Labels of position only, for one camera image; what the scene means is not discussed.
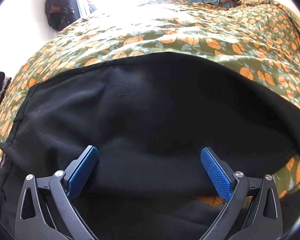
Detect black pants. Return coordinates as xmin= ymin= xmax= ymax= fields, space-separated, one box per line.
xmin=0 ymin=53 xmax=300 ymax=239

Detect green orange floral bedspread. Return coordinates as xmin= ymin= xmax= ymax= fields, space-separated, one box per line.
xmin=0 ymin=0 xmax=300 ymax=198

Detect dark clothes hanging on wall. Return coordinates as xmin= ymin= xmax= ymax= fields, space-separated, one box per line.
xmin=45 ymin=0 xmax=80 ymax=32

